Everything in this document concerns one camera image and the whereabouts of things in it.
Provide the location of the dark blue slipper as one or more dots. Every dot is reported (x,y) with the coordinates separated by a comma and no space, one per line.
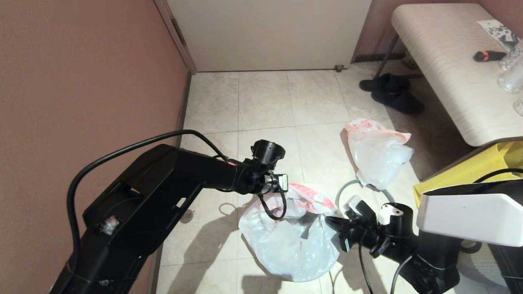
(398,103)
(388,83)

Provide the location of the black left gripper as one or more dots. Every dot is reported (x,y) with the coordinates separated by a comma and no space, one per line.
(263,175)

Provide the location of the beige wood-grain table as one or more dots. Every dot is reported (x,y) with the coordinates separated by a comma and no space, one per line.
(449,61)

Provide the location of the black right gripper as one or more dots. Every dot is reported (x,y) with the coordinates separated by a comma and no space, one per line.
(392,237)

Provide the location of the beige ribbed round stool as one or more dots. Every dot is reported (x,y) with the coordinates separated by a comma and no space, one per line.
(478,273)

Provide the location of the light striped shoe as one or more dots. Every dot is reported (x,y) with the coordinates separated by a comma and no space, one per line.
(409,62)

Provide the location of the small metal door stop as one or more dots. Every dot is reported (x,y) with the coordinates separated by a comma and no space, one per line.
(338,68)

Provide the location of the black-and-white printed paper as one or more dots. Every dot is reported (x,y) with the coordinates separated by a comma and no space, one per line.
(499,34)

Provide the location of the white door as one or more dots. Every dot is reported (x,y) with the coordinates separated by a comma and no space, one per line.
(265,32)

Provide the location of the round metal floor drain cover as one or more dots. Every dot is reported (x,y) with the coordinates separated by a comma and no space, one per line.
(189,218)

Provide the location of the yellow fabric bag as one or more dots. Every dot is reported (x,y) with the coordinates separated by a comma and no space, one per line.
(490,159)

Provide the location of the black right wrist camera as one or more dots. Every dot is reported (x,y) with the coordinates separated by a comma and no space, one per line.
(358,206)

